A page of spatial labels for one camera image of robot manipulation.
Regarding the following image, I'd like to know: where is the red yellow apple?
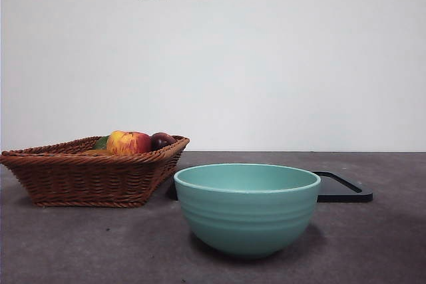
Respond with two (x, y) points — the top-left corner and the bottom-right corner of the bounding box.
(106, 130), (152, 156)

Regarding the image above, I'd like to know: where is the green fruit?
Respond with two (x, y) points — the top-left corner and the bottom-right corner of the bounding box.
(92, 135), (110, 150)

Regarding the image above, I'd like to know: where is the brown wicker basket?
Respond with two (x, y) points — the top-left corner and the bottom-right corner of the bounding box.
(0, 134), (190, 208)

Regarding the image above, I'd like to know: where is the dark red plum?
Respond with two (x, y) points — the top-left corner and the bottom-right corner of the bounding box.
(149, 132), (176, 152)

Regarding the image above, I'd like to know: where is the teal ribbed bowl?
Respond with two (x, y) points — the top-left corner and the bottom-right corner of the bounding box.
(173, 163), (323, 259)

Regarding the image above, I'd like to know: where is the black rectangular tray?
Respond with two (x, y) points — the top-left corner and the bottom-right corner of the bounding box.
(168, 170), (373, 203)

